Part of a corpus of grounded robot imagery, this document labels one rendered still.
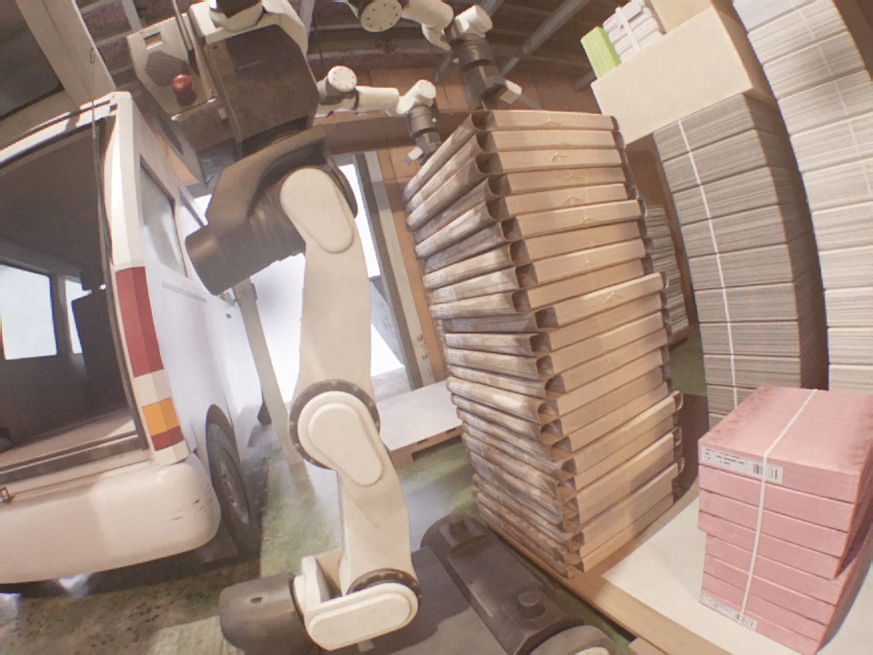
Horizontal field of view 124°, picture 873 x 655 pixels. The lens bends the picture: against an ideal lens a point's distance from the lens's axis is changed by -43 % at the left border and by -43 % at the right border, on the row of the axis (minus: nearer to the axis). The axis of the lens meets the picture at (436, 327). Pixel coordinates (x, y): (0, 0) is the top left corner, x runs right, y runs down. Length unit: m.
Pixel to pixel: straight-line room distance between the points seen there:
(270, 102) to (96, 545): 1.17
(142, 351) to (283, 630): 0.77
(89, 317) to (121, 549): 2.34
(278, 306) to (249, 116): 4.28
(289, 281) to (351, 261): 4.30
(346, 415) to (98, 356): 2.90
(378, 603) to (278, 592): 0.18
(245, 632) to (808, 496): 0.91
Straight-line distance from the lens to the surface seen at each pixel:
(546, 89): 4.76
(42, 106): 1.75
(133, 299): 1.20
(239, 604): 0.82
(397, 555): 0.74
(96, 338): 3.34
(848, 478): 0.60
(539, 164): 0.81
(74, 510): 1.29
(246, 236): 0.63
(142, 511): 1.19
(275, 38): 0.72
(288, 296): 4.87
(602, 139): 0.96
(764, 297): 0.95
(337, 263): 0.60
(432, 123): 1.18
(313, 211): 0.60
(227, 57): 0.70
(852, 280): 0.90
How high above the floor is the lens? 0.78
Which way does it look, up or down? 5 degrees down
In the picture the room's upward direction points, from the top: 14 degrees counter-clockwise
